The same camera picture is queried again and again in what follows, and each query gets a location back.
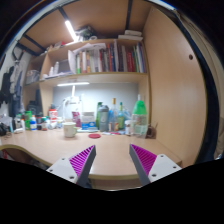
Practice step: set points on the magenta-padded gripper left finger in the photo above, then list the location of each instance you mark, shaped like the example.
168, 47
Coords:
81, 160

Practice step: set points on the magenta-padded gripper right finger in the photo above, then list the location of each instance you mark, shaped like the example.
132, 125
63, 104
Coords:
145, 160

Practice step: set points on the clear green-capped drink bottle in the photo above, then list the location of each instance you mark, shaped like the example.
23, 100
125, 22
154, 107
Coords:
139, 116

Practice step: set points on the flat round red coaster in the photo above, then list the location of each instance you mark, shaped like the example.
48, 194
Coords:
94, 136

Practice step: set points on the brown cup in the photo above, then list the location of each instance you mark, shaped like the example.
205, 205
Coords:
151, 132

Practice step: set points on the magenta carton box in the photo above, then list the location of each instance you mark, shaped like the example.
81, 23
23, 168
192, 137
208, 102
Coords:
76, 118

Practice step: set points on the grey shaker bottle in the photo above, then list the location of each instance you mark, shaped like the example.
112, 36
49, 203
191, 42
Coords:
103, 119

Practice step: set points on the slim glass bottle teal cap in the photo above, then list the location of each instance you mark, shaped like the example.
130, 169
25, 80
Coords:
121, 118

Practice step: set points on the dark green glass bottle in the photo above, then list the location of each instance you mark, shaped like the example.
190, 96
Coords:
98, 113

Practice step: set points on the red and white canister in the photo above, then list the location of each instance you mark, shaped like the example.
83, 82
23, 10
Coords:
52, 114

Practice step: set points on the small blue and white bottle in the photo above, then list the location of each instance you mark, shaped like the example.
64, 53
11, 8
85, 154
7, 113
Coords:
33, 124

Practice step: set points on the green canister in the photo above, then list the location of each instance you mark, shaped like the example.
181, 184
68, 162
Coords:
28, 119

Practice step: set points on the white LED light bar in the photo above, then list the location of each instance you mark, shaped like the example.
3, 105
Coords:
73, 84

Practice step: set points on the dark hanging clothes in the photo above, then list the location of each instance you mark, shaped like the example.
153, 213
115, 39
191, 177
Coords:
11, 90

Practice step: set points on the wooden shelf unit with books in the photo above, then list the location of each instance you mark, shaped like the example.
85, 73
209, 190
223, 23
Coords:
100, 61

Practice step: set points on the ceiling light tube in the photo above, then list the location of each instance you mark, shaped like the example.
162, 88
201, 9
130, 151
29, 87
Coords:
70, 30

